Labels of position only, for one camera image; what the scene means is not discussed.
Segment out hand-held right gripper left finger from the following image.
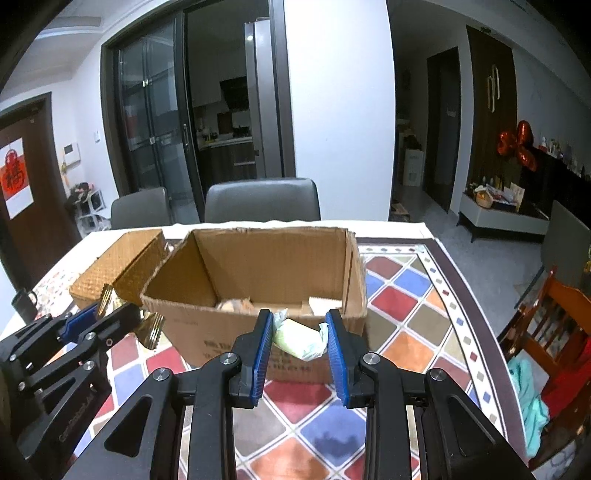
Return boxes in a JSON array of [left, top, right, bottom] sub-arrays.
[[62, 308, 274, 480]]

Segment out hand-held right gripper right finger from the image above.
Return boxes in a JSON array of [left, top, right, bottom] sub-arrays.
[[324, 309, 539, 480]]

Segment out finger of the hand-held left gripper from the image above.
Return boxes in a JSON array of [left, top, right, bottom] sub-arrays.
[[0, 304, 100, 370], [18, 302, 141, 393]]

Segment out gold snack packet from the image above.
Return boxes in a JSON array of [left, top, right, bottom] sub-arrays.
[[95, 284, 166, 350]]

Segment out light green snack packet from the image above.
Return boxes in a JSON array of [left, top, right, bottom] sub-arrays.
[[272, 308, 329, 361]]

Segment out brown cardboard box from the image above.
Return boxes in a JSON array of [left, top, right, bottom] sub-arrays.
[[140, 226, 369, 385]]

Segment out floral patterned placemat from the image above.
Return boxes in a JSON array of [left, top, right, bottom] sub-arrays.
[[34, 268, 79, 301]]

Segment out black mug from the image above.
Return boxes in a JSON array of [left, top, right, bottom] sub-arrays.
[[11, 288, 38, 324]]

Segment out woven rattan basket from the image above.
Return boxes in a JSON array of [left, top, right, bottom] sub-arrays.
[[69, 229, 167, 310]]

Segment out brown packet with white print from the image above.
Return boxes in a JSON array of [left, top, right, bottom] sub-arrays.
[[217, 298, 256, 315]]

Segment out dark wooden door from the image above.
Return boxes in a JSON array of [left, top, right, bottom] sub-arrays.
[[0, 92, 81, 282]]

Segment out white shoe rack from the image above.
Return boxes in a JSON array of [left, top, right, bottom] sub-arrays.
[[69, 185, 112, 234]]

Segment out grey dining chair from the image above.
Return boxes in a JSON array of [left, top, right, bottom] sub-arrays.
[[111, 187, 172, 230], [204, 178, 321, 222]]

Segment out red and white door poster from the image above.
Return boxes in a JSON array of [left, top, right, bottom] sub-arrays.
[[0, 137, 34, 219]]

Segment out teal cloth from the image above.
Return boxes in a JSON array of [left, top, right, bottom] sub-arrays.
[[507, 357, 550, 455]]

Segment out white floor box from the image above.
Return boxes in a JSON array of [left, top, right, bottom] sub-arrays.
[[404, 148, 424, 186]]

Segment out white low bench cabinet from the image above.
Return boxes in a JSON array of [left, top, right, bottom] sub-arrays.
[[457, 191, 550, 243]]

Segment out glass sliding door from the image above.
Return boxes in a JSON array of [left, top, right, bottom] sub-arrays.
[[102, 0, 296, 222]]

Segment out red wooden chair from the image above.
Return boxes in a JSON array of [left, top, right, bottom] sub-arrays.
[[499, 265, 591, 467]]

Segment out black range hood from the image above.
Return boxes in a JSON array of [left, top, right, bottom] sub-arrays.
[[219, 78, 250, 112]]

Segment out silver refrigerator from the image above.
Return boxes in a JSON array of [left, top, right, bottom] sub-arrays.
[[245, 21, 273, 178]]

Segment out red foil balloons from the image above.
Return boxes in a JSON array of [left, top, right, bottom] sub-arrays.
[[498, 121, 539, 171]]

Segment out dark wardrobe with long handles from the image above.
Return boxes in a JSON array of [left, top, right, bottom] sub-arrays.
[[466, 25, 518, 195]]

